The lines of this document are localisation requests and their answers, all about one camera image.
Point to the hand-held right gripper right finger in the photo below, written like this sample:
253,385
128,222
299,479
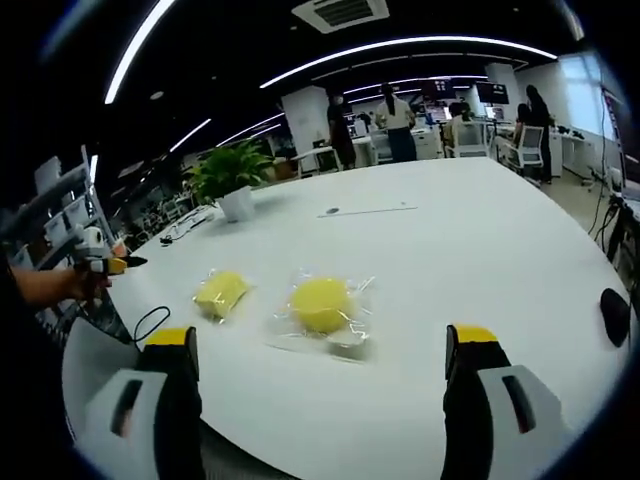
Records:
492,385

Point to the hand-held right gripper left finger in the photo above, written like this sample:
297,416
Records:
150,380

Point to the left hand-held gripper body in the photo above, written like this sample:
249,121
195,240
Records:
92,242

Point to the rectangular yellow silicone block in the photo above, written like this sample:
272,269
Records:
222,295

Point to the round yellow silicone block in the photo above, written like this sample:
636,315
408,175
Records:
320,306

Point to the person's left hand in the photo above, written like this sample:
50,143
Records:
90,284

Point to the storage shelf with bins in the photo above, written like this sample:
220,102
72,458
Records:
60,200

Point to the black computer mouse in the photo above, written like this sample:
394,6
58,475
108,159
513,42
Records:
615,317

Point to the green potted plant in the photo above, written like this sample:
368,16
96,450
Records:
232,172

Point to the round yellow sponge in wrap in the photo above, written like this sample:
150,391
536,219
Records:
362,290

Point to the long ceiling light strip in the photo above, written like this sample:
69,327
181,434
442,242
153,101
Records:
400,44
137,45

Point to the white office chair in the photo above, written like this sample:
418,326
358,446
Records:
472,140
527,150

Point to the dark monitor screen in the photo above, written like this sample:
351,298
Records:
492,93

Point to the ceiling air vent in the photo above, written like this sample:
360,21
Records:
342,12

